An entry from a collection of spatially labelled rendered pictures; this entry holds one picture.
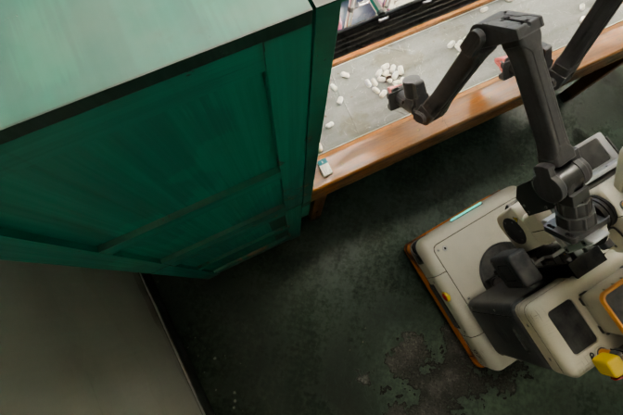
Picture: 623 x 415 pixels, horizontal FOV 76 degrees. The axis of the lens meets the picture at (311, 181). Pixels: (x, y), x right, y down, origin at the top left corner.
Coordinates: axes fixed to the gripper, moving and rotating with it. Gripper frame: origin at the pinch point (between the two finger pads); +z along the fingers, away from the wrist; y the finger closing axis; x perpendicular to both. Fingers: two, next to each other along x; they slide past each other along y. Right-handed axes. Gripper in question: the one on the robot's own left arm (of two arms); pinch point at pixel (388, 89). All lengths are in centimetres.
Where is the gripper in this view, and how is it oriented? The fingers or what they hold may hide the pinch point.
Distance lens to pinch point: 151.9
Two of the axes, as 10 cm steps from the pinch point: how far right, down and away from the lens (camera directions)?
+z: -3.4, -5.0, 8.0
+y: -9.0, 4.0, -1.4
